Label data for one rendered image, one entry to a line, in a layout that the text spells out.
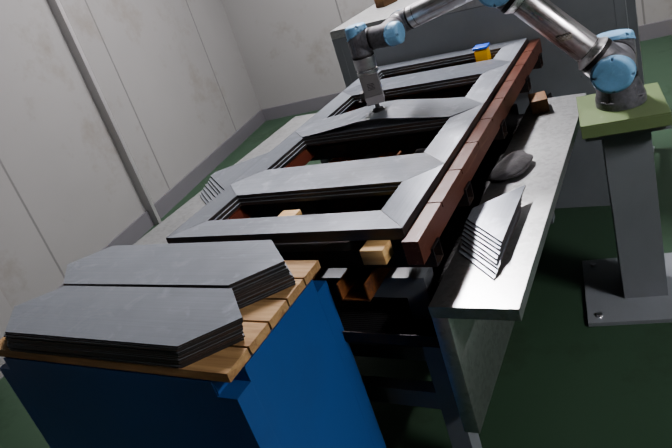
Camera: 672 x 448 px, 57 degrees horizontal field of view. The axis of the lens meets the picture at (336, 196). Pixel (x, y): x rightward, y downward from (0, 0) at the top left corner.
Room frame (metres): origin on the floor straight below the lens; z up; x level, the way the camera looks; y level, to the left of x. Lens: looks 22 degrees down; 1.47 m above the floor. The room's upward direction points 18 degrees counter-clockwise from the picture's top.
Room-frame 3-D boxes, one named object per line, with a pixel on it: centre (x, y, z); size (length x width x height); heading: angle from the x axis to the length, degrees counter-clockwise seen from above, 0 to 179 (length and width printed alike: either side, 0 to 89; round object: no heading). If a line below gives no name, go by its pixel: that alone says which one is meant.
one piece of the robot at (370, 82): (2.09, -0.23, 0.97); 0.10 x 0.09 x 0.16; 80
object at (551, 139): (1.64, -0.56, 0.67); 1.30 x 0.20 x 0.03; 147
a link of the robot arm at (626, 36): (1.80, -0.95, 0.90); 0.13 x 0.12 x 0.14; 148
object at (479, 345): (1.68, -0.49, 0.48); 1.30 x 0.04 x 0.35; 147
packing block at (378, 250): (1.26, -0.05, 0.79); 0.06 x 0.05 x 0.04; 57
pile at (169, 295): (1.37, 0.53, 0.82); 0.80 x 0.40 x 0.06; 57
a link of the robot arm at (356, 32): (2.09, -0.24, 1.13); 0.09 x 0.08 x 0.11; 58
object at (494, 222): (1.36, -0.34, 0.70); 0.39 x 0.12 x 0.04; 147
